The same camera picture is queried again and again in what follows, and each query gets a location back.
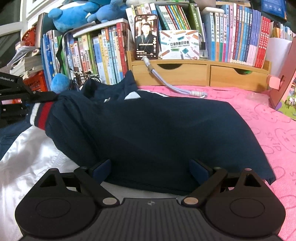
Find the navy and white jacket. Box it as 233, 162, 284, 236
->
1, 72, 276, 240

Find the red plastic crate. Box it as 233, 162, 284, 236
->
23, 71, 48, 92

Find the stack of paper books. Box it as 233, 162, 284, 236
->
1, 45, 43, 79

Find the blue plush ball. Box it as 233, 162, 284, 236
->
51, 73, 70, 93

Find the miniature black bicycle model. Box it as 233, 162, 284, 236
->
69, 69, 103, 90

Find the pink towel mat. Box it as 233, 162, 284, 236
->
136, 85, 296, 241

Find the left row of upright books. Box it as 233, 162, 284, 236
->
40, 19, 131, 91

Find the row of upright books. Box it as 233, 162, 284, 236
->
40, 19, 131, 91
126, 1, 270, 68

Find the large blue plush toy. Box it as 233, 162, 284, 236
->
48, 0, 127, 33

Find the colourful picture book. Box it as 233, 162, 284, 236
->
268, 37, 295, 121

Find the wooden desk organizer with drawers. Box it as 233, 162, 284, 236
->
126, 49, 273, 92

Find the pocket label printer box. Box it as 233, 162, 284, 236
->
159, 30, 200, 60

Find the right row of upright books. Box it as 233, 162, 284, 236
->
126, 1, 270, 68

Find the white charging cable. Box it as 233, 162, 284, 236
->
141, 55, 208, 98

